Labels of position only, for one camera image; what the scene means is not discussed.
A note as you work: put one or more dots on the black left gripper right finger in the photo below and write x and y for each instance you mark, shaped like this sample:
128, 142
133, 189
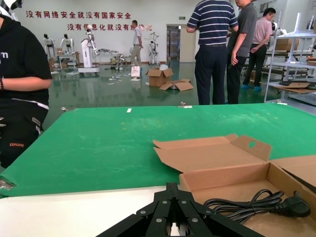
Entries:
197, 217

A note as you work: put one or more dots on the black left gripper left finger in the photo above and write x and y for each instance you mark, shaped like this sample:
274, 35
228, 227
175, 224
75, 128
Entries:
153, 217

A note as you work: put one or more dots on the torn open cardboard box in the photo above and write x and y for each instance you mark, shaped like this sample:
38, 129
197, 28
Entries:
222, 160

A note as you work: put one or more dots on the green table mat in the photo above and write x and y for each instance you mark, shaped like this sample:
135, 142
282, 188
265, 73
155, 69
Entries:
98, 148

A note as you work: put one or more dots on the white tape strip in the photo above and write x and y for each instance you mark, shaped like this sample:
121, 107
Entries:
129, 110

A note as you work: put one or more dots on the silver metal table clamp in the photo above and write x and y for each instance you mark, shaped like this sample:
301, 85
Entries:
185, 105
64, 108
6, 185

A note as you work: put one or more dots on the flattened cardboard carton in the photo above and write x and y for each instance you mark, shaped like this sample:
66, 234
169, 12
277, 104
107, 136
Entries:
177, 86

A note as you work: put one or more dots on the upright open cardboard carton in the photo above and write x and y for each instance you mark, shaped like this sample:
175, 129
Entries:
158, 77

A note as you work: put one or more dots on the white bag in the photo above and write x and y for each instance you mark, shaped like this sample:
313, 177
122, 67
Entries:
135, 72

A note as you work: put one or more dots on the flat cardboard sheet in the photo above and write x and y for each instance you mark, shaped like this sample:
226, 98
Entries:
296, 86

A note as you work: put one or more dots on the man in khaki trousers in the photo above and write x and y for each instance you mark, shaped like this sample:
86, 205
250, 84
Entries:
137, 42

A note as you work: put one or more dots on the man in striped shirt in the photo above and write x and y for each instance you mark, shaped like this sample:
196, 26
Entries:
212, 37

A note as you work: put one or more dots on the man in grey shirt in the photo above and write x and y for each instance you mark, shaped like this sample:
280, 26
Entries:
243, 37

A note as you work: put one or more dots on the person in black hoodie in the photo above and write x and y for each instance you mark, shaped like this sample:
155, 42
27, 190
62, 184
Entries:
22, 74

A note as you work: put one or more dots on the small white humanoid robot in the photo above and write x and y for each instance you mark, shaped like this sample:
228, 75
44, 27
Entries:
66, 43
48, 44

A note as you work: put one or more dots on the man in pink shirt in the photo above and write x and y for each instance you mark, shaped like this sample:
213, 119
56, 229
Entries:
261, 32

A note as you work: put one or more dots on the white shelf rack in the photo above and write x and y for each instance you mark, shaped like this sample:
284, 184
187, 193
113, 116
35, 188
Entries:
291, 44

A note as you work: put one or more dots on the white robot head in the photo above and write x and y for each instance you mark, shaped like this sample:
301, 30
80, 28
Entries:
10, 6

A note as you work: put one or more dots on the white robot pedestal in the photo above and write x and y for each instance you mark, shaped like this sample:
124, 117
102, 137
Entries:
86, 56

